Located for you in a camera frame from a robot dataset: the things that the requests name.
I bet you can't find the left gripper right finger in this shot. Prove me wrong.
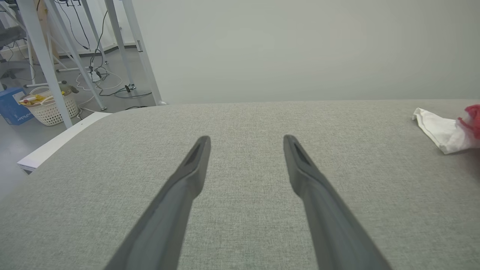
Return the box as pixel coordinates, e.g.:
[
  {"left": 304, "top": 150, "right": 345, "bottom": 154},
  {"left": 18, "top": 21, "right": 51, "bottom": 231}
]
[{"left": 283, "top": 134, "right": 393, "bottom": 270}]

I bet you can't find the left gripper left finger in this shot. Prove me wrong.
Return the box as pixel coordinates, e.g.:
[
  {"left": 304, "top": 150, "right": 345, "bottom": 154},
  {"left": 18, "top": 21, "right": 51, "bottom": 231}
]
[{"left": 103, "top": 135, "right": 212, "bottom": 270}]

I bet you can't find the red and white shirt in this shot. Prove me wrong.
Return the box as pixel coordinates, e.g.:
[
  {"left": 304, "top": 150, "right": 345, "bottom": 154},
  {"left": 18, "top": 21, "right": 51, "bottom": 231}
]
[{"left": 412, "top": 104, "right": 480, "bottom": 155}]

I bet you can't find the white plastic laundry basket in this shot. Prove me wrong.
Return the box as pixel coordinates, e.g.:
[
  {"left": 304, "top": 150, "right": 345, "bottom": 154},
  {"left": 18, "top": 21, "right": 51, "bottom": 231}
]
[{"left": 19, "top": 85, "right": 80, "bottom": 126}]

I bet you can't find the yellow item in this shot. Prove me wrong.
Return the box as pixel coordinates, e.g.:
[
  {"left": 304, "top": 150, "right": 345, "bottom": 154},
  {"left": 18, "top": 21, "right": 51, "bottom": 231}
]
[{"left": 19, "top": 94, "right": 45, "bottom": 105}]

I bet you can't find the white metal table leg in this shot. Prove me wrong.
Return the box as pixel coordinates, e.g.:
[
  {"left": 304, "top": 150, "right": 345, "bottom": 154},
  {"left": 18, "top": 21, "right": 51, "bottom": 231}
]
[
  {"left": 16, "top": 0, "right": 73, "bottom": 129},
  {"left": 44, "top": 0, "right": 108, "bottom": 111},
  {"left": 104, "top": 0, "right": 136, "bottom": 90}
]

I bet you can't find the blue cardboard box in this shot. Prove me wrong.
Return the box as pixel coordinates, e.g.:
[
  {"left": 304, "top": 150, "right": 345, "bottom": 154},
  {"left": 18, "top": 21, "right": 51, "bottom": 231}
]
[{"left": 0, "top": 87, "right": 34, "bottom": 126}]

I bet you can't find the grey office chair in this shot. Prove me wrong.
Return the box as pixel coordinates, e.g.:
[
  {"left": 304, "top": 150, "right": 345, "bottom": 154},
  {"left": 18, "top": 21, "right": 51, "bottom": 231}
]
[{"left": 0, "top": 15, "right": 36, "bottom": 81}]

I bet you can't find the grey metal partition post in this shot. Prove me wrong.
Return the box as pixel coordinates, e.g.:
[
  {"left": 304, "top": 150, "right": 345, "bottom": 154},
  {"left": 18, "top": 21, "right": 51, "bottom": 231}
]
[{"left": 122, "top": 0, "right": 167, "bottom": 106}]

